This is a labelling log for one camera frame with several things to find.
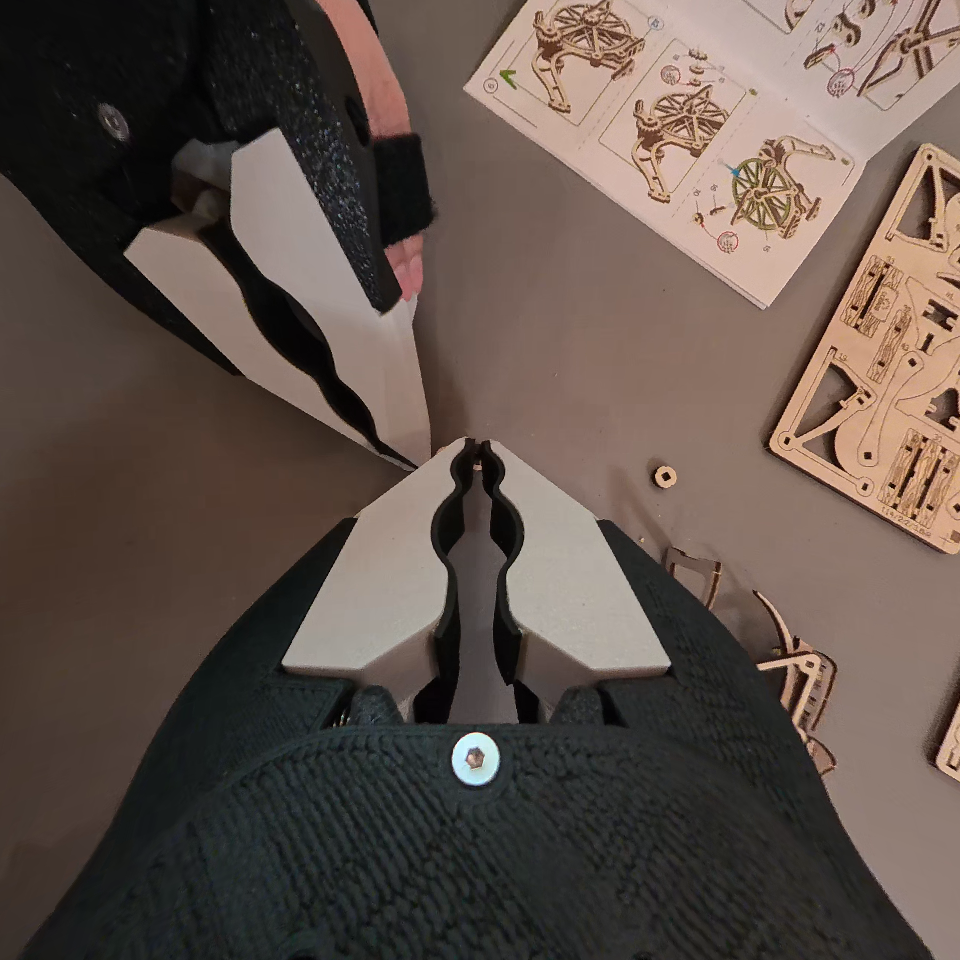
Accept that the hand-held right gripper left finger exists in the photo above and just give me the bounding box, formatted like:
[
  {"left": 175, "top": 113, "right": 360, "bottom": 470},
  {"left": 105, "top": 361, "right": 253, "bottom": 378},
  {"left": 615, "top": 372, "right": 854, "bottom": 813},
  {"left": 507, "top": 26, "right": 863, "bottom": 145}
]
[{"left": 281, "top": 438, "right": 481, "bottom": 721}]

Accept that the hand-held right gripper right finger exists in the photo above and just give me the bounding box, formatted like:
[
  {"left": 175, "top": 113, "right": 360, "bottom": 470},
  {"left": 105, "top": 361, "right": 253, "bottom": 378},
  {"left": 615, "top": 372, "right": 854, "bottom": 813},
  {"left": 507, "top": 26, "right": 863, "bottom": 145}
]
[{"left": 480, "top": 439, "right": 672, "bottom": 719}]

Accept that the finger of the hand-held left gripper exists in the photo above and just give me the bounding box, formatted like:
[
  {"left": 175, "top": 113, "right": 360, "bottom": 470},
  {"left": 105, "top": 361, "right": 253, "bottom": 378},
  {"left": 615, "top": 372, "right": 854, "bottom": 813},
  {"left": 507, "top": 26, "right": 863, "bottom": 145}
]
[
  {"left": 123, "top": 216, "right": 419, "bottom": 472},
  {"left": 227, "top": 127, "right": 434, "bottom": 464}
]

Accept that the partly assembled wooden model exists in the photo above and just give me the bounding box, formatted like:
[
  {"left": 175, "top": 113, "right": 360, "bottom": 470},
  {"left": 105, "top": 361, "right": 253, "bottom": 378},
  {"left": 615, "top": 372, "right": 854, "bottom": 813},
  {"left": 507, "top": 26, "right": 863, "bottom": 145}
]
[{"left": 663, "top": 546, "right": 840, "bottom": 780}]

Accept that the wooden parts sheet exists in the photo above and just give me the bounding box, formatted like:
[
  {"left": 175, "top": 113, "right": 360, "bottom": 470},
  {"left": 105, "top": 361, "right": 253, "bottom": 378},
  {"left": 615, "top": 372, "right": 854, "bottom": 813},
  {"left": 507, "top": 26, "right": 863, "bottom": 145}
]
[
  {"left": 936, "top": 701, "right": 960, "bottom": 787},
  {"left": 769, "top": 142, "right": 960, "bottom": 556}
]

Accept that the person's left hand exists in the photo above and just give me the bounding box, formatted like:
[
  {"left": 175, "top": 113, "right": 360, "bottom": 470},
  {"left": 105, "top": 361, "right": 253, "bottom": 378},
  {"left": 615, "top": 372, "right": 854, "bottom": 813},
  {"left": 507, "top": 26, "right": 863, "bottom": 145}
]
[{"left": 322, "top": 0, "right": 434, "bottom": 303}]

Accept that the white instruction booklet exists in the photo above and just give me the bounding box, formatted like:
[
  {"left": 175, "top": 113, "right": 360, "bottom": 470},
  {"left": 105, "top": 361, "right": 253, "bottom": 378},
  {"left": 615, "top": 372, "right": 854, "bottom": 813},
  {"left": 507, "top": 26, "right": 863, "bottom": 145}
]
[{"left": 463, "top": 0, "right": 960, "bottom": 310}]

